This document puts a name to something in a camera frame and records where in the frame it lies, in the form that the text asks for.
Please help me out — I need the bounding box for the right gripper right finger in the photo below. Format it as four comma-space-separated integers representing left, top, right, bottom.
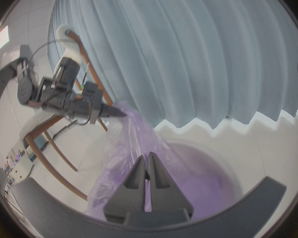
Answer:
145, 152, 195, 220

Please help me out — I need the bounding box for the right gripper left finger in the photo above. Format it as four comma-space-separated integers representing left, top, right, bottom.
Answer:
103, 156, 146, 224

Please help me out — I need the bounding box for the purple plastic bag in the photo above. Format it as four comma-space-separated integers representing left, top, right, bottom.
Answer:
86, 101, 239, 220

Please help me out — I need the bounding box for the white trash bin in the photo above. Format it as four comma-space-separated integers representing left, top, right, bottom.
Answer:
161, 139, 243, 205

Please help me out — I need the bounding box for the white cushioned wooden chair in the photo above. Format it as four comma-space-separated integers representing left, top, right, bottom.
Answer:
19, 24, 115, 201

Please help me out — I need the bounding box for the ceiling light panel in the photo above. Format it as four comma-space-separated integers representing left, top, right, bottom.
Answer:
0, 26, 10, 53

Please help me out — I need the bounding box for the blue-grey curtain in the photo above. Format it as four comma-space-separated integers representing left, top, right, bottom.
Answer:
48, 0, 298, 131

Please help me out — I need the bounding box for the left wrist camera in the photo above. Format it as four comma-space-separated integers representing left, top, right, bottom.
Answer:
81, 81, 103, 102

